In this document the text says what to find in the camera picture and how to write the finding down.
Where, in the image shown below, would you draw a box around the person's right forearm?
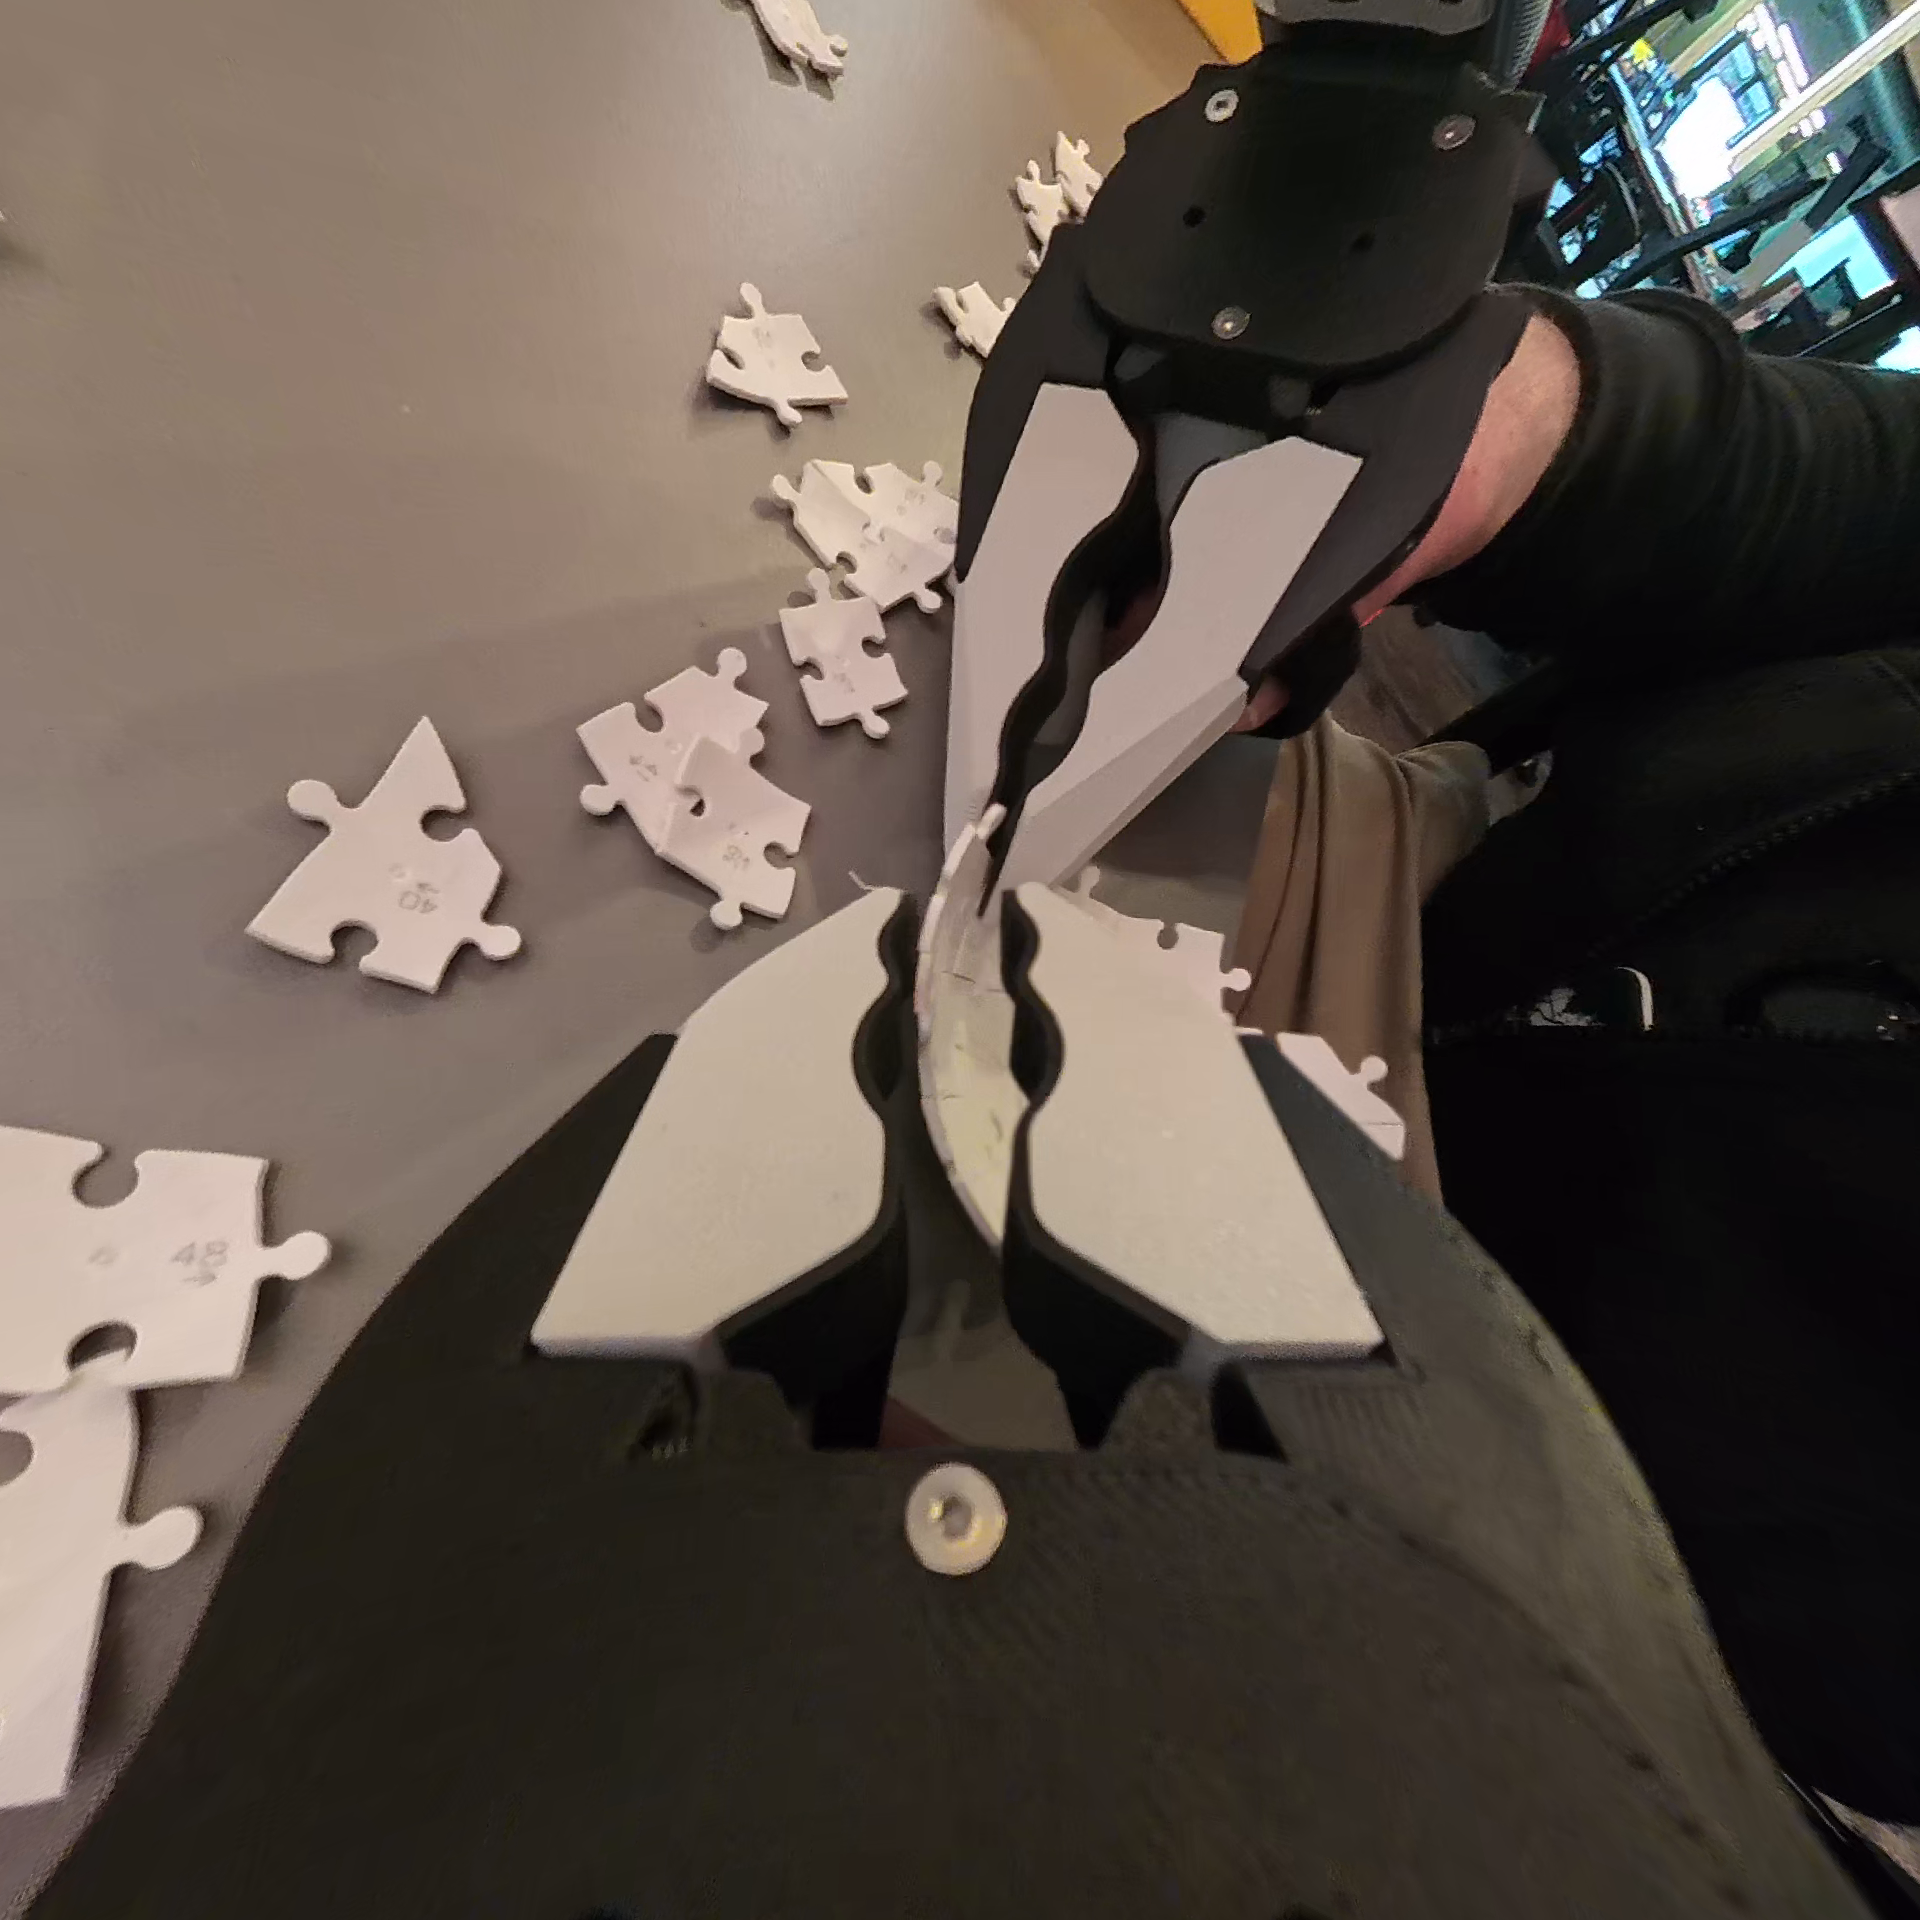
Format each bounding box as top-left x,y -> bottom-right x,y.
1418,285 -> 1920,668

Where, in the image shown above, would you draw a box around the assembled white puzzle section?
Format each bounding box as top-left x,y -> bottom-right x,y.
906,838 -> 1410,1260

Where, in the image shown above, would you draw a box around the person's right hand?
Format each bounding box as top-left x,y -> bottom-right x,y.
1359,315 -> 1595,619

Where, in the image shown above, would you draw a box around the black office desk frame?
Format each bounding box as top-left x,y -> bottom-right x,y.
1533,0 -> 1920,361

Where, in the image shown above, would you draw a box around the single white puzzle piece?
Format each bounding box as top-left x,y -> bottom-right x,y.
934,803 -> 1010,923

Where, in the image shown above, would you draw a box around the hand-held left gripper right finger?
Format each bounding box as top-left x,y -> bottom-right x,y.
999,884 -> 1383,1452

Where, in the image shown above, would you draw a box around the white puzzle pieces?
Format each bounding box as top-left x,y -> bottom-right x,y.
0,0 -> 1107,1813

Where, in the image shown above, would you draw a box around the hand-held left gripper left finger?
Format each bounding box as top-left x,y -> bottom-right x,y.
530,888 -> 923,1452

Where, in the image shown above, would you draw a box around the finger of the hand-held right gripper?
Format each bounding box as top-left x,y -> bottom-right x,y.
999,416 -> 1361,891
940,379 -> 1167,917

